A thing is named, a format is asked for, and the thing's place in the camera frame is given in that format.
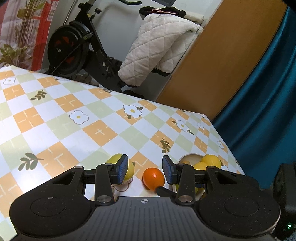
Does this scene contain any wooden door panel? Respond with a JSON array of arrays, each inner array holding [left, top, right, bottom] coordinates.
[[155, 0, 288, 121]]

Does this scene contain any orange tangerine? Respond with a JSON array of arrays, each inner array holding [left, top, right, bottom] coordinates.
[[142, 168, 165, 191]]

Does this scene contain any beige round plate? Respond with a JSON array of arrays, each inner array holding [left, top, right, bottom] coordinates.
[[177, 153, 224, 172]]

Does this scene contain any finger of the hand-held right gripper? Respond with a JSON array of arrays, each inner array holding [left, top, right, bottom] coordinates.
[[156, 185, 176, 198]]

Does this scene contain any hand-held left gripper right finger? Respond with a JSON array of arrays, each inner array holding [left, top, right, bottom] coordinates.
[[162, 155, 241, 205]]

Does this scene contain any pale yellow-green apple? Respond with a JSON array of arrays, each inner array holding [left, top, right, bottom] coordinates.
[[105, 153, 135, 184]]

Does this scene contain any black exercise bike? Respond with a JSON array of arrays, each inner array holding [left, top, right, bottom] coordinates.
[[47, 0, 145, 98]]

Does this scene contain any checkered floral tablecloth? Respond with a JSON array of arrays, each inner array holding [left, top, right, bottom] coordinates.
[[0, 65, 245, 232]]

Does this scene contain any white quilted blanket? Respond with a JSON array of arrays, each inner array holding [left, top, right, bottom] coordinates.
[[118, 13, 201, 87]]

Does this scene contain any teal curtain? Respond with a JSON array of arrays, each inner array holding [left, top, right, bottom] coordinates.
[[211, 7, 296, 189]]

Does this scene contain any red printed backdrop cloth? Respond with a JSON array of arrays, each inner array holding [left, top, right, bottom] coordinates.
[[0, 0, 55, 72]]

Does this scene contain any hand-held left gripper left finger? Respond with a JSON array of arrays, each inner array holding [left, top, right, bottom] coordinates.
[[52, 154, 129, 205]]

